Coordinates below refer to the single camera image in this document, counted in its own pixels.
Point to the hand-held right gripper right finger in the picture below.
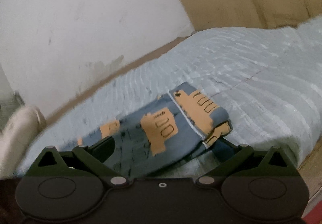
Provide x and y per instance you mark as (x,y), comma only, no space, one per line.
(222,150)

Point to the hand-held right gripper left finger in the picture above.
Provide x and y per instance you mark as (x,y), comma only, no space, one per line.
(107,146)

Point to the blue pants with orange cars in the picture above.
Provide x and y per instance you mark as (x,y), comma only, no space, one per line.
(161,135)

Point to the light blue ribbed bed quilt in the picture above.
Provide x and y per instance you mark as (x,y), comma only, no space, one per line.
(251,75)

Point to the cream comforter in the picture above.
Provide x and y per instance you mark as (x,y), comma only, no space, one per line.
(17,135)

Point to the red object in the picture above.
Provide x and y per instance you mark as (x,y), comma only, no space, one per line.
(314,215)

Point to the brown wooden bed frame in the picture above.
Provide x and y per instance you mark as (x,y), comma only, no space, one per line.
(125,70)

